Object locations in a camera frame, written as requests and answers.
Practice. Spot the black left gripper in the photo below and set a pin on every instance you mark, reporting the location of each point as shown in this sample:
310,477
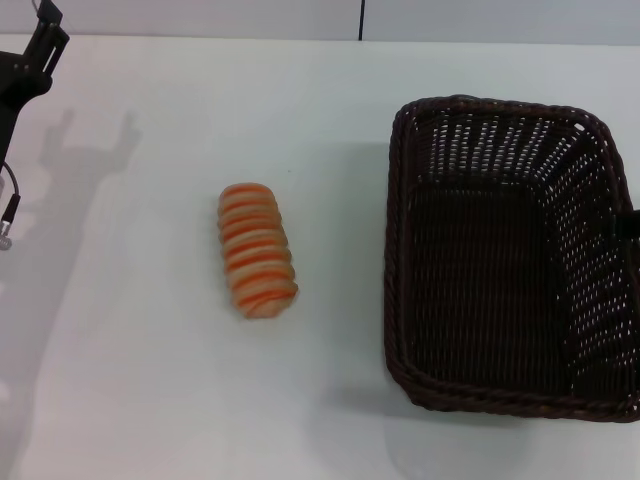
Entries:
15,80

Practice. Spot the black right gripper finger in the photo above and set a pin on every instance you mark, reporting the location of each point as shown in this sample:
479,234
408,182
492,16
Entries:
631,224

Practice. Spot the dark brown woven basket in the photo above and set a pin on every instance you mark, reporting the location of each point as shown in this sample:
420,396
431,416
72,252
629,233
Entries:
500,275

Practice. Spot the orange striped bread loaf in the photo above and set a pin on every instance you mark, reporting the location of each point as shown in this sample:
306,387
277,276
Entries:
255,250

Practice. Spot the black vertical wall strip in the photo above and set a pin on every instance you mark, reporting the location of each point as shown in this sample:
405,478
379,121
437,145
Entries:
361,20

